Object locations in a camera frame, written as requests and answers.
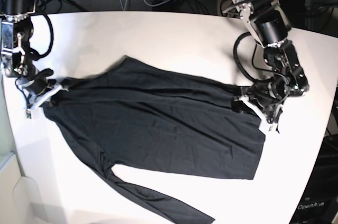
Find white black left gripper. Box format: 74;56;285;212
231;81;287;124

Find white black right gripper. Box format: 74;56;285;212
17;77;69;109

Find black long sleeve shirt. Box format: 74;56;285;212
43;57;265;223

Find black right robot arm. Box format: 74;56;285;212
225;0;309;114

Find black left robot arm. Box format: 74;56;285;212
1;0;291;124

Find black OpenArm case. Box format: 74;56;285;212
290;134;337;223

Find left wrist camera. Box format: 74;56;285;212
25;109;34;119

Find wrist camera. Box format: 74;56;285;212
25;109;34;119
259;121;279;135

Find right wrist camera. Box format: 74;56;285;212
259;121;279;135

